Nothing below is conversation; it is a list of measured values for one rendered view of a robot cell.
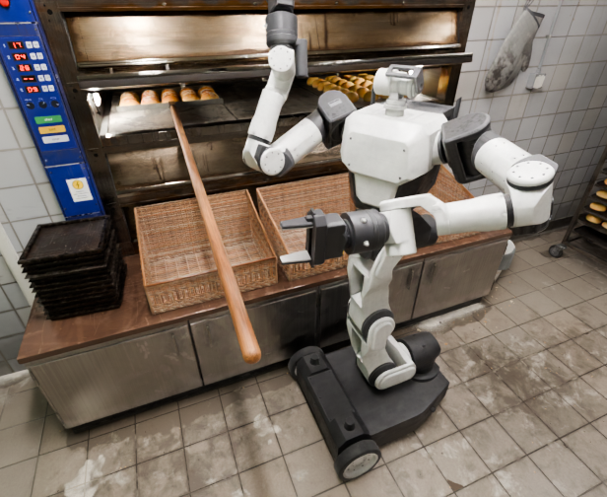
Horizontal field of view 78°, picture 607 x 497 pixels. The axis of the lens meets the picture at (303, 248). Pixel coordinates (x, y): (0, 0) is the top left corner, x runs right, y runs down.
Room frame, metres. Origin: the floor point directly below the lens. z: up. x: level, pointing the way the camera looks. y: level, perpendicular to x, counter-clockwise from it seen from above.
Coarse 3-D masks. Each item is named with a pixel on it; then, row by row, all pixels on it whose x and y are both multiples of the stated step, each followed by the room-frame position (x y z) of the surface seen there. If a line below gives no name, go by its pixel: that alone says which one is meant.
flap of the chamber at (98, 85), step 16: (352, 64) 1.84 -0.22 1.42; (368, 64) 1.87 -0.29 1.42; (384, 64) 1.91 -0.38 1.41; (400, 64) 1.94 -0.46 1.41; (416, 64) 1.97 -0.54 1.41; (432, 64) 2.00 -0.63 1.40; (448, 64) 2.15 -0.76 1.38; (112, 80) 1.47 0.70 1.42; (128, 80) 1.49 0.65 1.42; (144, 80) 1.51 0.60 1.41; (160, 80) 1.53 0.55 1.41; (176, 80) 1.55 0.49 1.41; (192, 80) 1.58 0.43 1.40; (208, 80) 1.60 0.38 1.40; (224, 80) 1.72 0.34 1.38
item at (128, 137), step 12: (360, 108) 2.06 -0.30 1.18; (240, 120) 1.83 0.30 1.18; (288, 120) 1.88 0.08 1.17; (300, 120) 1.90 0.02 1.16; (120, 132) 1.64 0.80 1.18; (132, 132) 1.64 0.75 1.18; (144, 132) 1.64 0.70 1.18; (156, 132) 1.65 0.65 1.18; (168, 132) 1.67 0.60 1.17; (192, 132) 1.71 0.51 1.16; (204, 132) 1.73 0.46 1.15; (216, 132) 1.75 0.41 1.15; (228, 132) 1.77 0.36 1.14; (108, 144) 1.57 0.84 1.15; (120, 144) 1.59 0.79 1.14
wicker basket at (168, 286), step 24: (240, 192) 1.74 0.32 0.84; (144, 216) 1.56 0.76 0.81; (168, 216) 1.59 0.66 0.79; (192, 216) 1.63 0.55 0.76; (216, 216) 1.67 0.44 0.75; (144, 240) 1.52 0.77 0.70; (168, 240) 1.56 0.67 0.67; (192, 240) 1.59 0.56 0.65; (240, 240) 1.67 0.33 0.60; (264, 240) 1.47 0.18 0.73; (144, 264) 1.26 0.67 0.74; (168, 264) 1.46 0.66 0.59; (192, 264) 1.46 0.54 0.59; (240, 264) 1.27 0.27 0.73; (264, 264) 1.31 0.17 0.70; (144, 288) 1.13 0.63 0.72; (168, 288) 1.16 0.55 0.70; (192, 288) 1.29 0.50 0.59; (216, 288) 1.23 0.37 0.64; (240, 288) 1.27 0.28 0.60
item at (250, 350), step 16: (176, 112) 1.86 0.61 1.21; (176, 128) 1.62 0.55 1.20; (192, 160) 1.24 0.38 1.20; (192, 176) 1.11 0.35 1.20; (208, 208) 0.89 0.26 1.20; (208, 224) 0.81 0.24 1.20; (224, 256) 0.67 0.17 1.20; (224, 272) 0.61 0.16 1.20; (224, 288) 0.57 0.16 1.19; (240, 304) 0.52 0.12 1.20; (240, 320) 0.47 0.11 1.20; (240, 336) 0.44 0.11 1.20; (256, 352) 0.41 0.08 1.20
